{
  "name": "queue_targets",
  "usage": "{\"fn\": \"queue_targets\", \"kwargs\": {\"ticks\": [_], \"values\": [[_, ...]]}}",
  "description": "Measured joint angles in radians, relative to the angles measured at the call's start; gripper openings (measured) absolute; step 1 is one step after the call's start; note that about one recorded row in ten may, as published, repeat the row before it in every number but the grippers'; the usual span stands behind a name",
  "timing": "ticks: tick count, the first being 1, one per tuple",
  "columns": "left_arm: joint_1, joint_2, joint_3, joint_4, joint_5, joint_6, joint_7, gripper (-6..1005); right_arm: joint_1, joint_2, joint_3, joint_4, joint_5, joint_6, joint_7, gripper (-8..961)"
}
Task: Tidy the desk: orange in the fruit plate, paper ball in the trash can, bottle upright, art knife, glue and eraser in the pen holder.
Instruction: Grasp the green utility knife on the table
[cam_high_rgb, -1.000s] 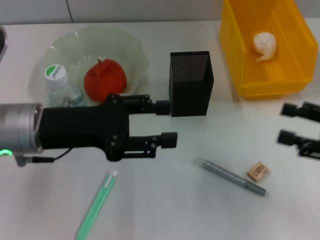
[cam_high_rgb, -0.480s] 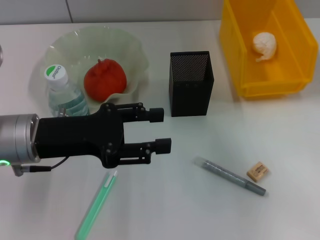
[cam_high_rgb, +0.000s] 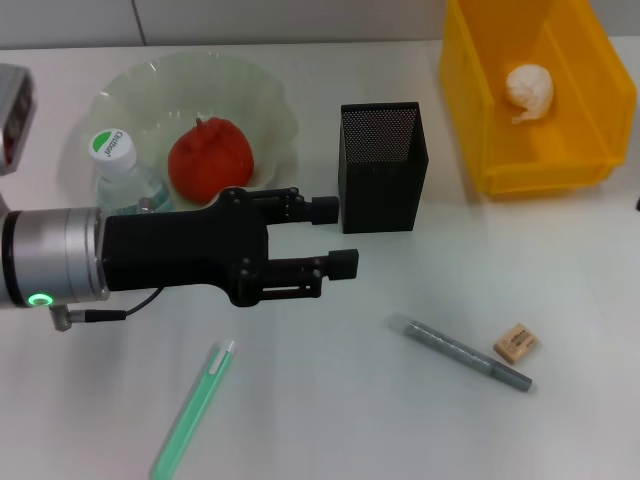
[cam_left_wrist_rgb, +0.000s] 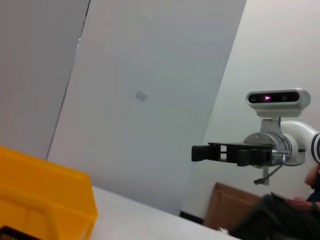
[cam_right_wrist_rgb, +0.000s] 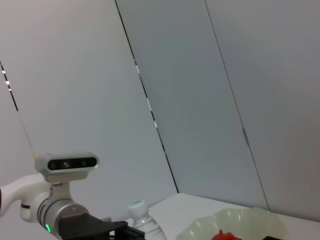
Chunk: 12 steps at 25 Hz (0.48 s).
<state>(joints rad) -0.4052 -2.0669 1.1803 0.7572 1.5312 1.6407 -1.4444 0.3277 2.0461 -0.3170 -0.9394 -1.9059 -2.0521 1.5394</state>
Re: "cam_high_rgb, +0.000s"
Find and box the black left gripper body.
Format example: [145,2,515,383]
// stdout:
[102,187,274,307]

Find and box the left gripper cable with connector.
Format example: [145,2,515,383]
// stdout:
[48,196,166,332]

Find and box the black mesh pen holder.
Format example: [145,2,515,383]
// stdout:
[337,101,430,235]

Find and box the green pen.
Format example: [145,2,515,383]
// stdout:
[149,339,237,479]

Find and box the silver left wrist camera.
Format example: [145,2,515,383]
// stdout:
[0,63,39,176]

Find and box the clear bottle with green label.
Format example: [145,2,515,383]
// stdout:
[88,128,176,214]

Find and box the beige eraser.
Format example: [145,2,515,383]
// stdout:
[492,323,542,362]

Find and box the yellow plastic bin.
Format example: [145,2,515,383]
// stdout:
[438,0,639,201]

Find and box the grey marker pen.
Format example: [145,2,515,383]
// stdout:
[387,312,534,394]

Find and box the white paper ball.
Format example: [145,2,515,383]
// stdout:
[504,63,555,125]

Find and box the red-orange toy orange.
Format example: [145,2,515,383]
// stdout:
[167,116,254,204]

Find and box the pale green glass fruit plate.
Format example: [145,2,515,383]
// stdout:
[82,49,296,219]

